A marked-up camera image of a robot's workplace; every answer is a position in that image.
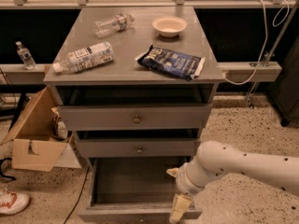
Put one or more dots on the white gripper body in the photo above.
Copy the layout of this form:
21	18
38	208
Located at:
182	179

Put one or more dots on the grey bottom drawer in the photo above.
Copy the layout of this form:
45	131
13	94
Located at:
133	190

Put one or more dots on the grey drawer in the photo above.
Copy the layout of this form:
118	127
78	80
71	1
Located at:
133	117
137	143
133	190

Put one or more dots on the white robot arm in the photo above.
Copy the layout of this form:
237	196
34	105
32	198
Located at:
213	160

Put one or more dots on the grey middle drawer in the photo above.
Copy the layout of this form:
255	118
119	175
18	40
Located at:
137	143

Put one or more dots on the grey top drawer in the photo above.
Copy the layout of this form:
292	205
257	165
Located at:
133	117

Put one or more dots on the grey wooden drawer cabinet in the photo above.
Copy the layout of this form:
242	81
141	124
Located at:
125	82

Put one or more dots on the blue chip bag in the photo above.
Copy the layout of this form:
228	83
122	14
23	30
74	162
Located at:
173	63

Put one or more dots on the dark cabinet at right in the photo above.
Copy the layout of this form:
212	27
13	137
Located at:
285	90

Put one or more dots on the open cardboard box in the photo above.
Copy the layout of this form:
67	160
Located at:
33	148

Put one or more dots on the white labelled plastic bottle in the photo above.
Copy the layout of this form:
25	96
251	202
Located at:
84	59

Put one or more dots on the white paper bowl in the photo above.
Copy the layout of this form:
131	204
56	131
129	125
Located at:
169	26

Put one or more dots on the clear crushed water bottle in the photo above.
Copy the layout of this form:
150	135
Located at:
114	24

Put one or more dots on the white and red sneaker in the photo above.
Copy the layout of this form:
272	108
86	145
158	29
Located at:
12	203

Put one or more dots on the small upright water bottle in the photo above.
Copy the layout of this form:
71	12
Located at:
25	56

